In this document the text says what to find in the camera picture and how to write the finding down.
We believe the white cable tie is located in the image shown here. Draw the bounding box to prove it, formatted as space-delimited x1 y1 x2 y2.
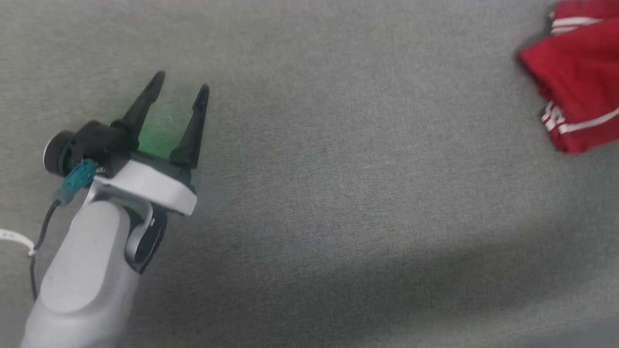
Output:
0 229 35 257

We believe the red and white basketball jersey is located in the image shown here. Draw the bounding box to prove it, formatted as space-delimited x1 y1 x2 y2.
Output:
516 0 619 155

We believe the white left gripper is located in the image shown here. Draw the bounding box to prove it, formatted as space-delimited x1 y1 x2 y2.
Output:
92 71 211 217

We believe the left camera cable teal plug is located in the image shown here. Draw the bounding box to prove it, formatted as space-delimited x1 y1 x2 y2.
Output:
29 159 97 301

